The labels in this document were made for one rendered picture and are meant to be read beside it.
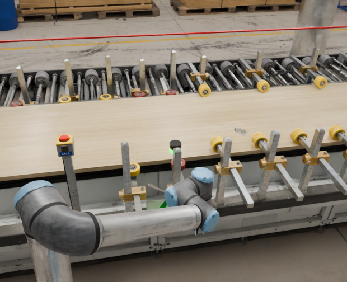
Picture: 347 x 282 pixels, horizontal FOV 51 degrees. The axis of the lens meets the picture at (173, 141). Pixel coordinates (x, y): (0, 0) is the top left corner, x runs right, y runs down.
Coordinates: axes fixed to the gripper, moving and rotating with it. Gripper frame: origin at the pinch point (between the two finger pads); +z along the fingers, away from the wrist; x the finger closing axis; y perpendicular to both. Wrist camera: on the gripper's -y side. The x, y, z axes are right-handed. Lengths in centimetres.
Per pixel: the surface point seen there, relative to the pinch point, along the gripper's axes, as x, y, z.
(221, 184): 20.3, -26.2, -2.9
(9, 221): -93, -41, 20
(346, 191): 74, 0, -13
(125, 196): -30.9, -25.0, -4.0
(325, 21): 263, -332, 5
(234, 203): 28.9, -26.2, 11.9
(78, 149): -54, -62, -9
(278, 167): 48, -22, -14
